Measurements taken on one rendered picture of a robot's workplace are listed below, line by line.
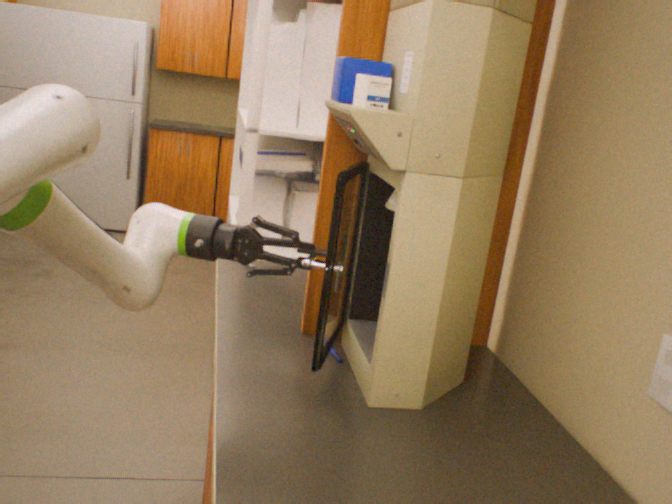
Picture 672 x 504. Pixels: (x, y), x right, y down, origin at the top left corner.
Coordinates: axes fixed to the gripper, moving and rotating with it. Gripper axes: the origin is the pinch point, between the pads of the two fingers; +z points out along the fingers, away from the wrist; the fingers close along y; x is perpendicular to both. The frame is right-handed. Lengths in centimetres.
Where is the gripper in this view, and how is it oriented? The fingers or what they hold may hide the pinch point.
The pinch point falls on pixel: (314, 257)
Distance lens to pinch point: 138.7
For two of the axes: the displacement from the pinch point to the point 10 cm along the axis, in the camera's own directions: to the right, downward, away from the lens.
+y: 1.3, -9.6, -2.4
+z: 9.7, 1.7, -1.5
